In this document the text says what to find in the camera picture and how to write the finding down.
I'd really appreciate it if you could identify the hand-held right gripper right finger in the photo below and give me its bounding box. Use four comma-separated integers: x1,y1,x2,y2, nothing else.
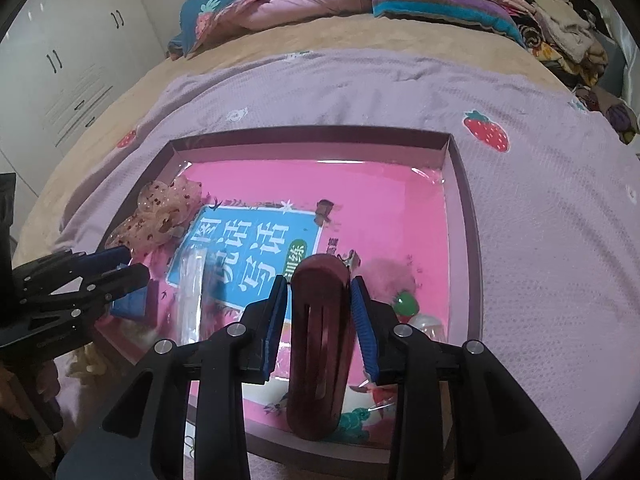
350,275,583,480

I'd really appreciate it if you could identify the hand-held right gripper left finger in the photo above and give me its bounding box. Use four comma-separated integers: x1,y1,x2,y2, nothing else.
55,275,291,480

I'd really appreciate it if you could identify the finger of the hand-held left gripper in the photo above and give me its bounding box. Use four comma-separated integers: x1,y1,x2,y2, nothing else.
25,263,151,317
12,246,132,287

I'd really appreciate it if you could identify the blue hair clip packet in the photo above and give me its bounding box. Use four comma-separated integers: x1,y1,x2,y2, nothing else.
110,285,158,321

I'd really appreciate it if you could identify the green bead hair tie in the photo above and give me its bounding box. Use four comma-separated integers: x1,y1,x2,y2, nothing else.
392,290,420,317

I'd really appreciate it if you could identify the pink pompom hair tie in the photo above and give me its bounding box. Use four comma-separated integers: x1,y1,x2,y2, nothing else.
357,257,418,306

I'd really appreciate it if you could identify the dark red hair clip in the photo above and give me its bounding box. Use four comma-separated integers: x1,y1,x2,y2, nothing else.
285,254,357,442

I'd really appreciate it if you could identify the clear card packet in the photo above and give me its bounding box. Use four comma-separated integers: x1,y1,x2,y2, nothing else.
172,250,213,343

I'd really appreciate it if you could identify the dotted sheer scrunchie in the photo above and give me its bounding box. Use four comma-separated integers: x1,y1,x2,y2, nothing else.
105,175,206,256

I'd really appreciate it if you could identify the dark brown shallow box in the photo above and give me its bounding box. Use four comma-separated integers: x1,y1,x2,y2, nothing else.
92,127,485,478

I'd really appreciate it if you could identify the person's left hand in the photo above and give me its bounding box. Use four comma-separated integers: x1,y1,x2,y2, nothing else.
0,360,61,421

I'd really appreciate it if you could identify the purple printed blanket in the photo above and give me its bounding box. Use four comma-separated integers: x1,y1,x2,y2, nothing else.
57,50,640,480

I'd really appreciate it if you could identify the white wardrobe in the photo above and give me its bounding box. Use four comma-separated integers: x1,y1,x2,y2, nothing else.
0,0,168,201

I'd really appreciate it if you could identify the beige bed sheet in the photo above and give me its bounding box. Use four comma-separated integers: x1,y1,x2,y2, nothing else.
15,7,571,261

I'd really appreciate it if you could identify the teal and pink quilt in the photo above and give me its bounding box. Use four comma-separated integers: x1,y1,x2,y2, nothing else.
167,0,388,58

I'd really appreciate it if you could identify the striped pillow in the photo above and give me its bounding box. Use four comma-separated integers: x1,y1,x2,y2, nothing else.
372,0,526,48

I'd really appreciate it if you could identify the pile of clothes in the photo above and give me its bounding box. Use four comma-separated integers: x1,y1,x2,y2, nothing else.
462,0,626,86

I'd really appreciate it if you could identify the white striped curtain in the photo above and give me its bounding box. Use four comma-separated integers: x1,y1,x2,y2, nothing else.
612,10,640,106

